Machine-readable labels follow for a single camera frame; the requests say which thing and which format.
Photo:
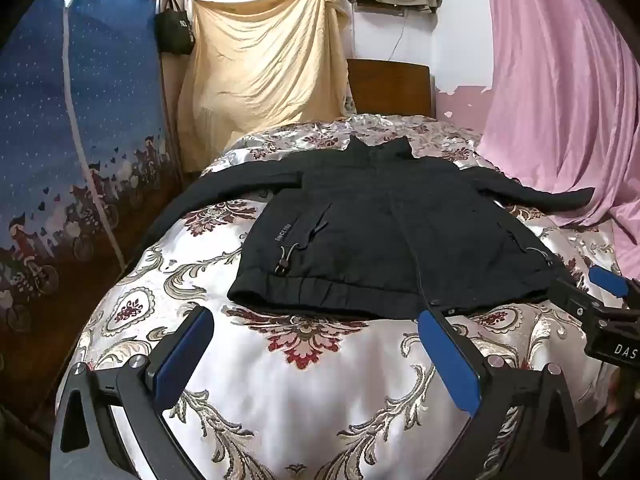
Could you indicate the yellow hanging cloth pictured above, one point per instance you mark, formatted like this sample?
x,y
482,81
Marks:
x,y
260,70

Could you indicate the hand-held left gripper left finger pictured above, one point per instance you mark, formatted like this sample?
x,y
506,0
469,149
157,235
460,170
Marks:
x,y
182,355

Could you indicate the wooden headboard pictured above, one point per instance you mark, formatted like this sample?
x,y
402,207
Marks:
x,y
390,87

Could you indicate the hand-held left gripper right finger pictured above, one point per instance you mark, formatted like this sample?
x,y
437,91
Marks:
x,y
447,360

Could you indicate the black tote bag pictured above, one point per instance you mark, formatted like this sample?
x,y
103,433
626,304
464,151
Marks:
x,y
174,30

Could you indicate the brown wooden cabinet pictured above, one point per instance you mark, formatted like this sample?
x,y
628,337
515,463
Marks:
x,y
172,110

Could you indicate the pink curtain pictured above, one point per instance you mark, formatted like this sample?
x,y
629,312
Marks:
x,y
560,85

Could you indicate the blue printed wardrobe cover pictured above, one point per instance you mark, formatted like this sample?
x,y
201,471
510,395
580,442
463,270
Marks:
x,y
65,150

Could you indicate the wooden wall shelf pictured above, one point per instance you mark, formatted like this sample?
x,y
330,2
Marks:
x,y
380,8

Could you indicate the black jacket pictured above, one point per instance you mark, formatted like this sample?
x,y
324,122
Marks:
x,y
380,220

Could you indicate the floral satin bedspread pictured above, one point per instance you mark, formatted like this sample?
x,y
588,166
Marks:
x,y
280,375

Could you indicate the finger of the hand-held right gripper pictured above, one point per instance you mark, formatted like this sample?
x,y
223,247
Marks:
x,y
570,297
607,280

